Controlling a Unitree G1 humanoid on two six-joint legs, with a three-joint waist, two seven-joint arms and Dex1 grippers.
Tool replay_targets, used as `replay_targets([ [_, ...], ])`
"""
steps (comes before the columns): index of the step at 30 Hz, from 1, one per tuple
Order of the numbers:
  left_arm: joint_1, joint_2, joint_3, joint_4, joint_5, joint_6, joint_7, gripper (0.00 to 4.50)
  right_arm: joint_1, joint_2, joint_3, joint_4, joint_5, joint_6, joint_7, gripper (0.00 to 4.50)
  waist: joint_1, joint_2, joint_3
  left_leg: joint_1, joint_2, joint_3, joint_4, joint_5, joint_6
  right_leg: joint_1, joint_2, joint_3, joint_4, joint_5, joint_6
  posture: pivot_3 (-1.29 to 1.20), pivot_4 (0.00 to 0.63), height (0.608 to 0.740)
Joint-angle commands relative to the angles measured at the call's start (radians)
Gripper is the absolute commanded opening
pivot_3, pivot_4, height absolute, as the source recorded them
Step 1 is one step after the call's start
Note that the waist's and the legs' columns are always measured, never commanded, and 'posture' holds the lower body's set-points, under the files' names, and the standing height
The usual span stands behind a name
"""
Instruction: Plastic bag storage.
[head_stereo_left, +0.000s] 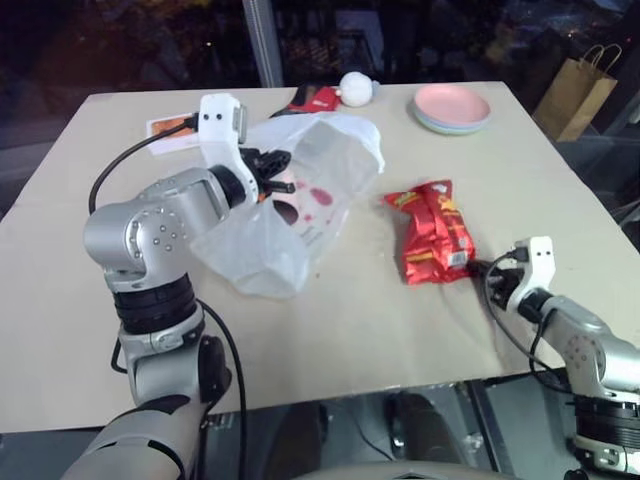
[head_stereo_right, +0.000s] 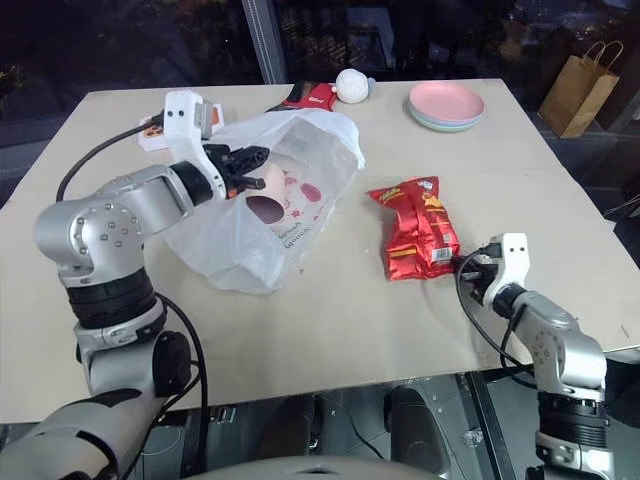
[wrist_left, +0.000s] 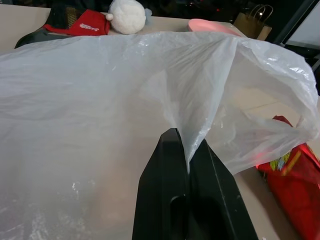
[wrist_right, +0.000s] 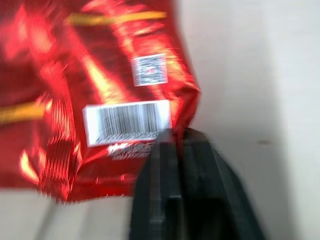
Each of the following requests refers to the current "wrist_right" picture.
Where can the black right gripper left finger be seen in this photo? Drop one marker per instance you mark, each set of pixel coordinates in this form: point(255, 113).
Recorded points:
point(155, 190)

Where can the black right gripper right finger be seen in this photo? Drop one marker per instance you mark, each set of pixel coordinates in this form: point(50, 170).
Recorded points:
point(212, 190)

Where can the red foil snack bag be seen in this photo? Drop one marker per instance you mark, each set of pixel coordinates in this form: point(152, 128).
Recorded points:
point(95, 82)

